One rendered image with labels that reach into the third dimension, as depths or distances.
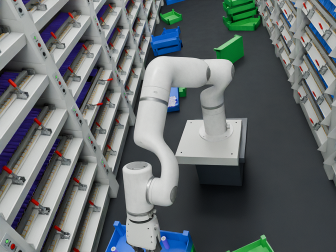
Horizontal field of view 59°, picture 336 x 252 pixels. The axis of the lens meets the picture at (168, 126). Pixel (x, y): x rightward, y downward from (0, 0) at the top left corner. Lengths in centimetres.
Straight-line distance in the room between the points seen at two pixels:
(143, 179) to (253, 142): 130
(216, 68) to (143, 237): 82
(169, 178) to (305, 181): 114
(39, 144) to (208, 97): 80
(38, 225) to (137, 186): 59
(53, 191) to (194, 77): 79
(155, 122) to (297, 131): 139
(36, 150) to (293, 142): 149
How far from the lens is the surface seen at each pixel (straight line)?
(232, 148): 156
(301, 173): 188
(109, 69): 216
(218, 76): 141
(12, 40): 133
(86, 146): 166
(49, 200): 139
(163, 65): 93
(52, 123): 145
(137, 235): 96
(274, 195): 178
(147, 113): 88
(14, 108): 127
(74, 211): 156
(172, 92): 254
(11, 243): 118
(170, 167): 83
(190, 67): 102
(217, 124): 158
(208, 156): 153
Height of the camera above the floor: 143
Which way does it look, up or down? 38 degrees down
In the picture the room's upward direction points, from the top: 17 degrees counter-clockwise
